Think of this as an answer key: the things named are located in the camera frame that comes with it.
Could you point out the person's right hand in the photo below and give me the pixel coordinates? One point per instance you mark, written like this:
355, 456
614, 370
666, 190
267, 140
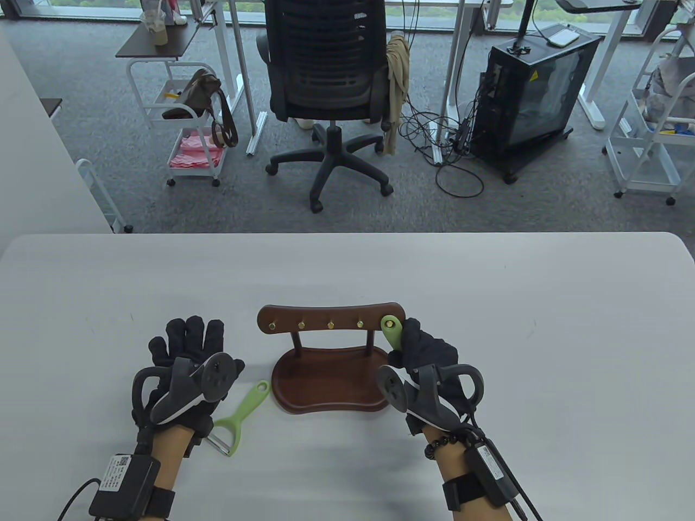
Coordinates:
429, 350

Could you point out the person's left hand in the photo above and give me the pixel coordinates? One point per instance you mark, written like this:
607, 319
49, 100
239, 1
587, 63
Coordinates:
187, 336

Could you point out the green vegetable scraper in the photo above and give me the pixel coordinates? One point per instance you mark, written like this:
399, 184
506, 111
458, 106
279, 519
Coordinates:
241, 412
391, 328

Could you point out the dark wooden key rack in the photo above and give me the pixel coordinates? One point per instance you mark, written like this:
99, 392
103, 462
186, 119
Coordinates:
326, 380

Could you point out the person's right forearm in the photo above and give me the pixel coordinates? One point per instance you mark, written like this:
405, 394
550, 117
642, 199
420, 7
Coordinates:
450, 467

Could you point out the grey hand controller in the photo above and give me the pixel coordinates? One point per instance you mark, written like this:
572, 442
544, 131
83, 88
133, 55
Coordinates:
393, 388
217, 374

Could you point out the black sensor box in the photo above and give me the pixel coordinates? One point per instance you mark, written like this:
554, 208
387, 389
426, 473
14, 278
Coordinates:
125, 483
491, 472

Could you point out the white rolling cart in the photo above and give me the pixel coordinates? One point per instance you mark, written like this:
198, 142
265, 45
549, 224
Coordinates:
195, 173
651, 187

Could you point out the pink plastic bag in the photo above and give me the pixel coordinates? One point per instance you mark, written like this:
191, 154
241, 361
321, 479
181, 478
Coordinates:
195, 152

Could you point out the brown handbag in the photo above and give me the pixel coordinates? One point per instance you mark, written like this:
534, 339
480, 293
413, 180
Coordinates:
198, 89

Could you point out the dark shelf board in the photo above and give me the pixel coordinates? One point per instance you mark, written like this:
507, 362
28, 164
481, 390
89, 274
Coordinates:
51, 106

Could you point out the black computer case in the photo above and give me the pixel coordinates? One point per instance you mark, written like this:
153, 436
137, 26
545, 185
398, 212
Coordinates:
532, 97

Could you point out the beige cloth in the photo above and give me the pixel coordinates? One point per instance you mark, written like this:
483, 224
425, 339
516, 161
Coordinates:
396, 70

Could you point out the small dark side table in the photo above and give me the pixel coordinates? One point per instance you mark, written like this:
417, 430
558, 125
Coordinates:
179, 40

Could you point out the black office chair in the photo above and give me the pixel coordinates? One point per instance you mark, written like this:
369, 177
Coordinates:
326, 65

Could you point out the clear plastic drink cup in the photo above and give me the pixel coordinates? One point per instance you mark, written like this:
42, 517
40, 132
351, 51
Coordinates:
157, 33

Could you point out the white desk with dark top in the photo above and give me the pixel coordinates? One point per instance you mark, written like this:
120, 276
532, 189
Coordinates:
602, 65

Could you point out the black monitor stand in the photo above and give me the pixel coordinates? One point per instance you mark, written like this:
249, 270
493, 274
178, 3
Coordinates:
524, 27

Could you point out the flat white device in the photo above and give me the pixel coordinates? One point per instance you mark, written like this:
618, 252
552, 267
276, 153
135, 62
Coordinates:
562, 37

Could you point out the grey bag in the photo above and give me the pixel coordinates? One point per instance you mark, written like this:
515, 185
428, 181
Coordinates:
668, 87

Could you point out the white metal frame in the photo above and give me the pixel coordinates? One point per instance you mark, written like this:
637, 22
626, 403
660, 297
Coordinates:
100, 198

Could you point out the white desk frame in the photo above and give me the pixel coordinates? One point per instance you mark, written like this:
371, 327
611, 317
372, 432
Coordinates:
239, 70
455, 65

